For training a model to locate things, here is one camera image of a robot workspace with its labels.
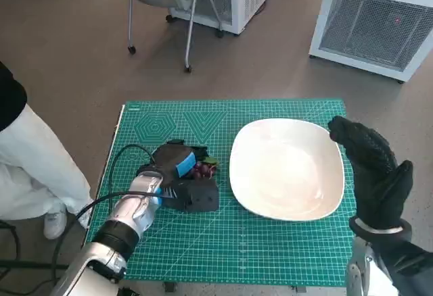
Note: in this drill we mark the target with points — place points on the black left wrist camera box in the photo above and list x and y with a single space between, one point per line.
196 196

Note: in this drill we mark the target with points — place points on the purple toy grape bunch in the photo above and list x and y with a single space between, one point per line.
204 169

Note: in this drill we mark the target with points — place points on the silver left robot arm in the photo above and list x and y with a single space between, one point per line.
125 221

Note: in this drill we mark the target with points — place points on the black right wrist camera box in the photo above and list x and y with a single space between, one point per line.
409 272

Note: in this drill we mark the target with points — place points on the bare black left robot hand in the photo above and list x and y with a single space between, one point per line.
169 161

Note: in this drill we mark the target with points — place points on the green cutting mat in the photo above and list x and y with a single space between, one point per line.
236 242

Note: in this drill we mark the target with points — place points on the white square plate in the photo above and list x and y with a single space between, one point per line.
287 171

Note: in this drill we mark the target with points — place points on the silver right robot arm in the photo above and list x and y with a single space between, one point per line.
362 272

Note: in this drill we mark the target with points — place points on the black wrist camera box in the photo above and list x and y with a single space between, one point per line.
409 272
196 196

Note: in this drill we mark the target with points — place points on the white cabinet with mesh panel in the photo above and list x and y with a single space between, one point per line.
368 22

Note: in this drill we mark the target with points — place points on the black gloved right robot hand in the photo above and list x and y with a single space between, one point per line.
375 174

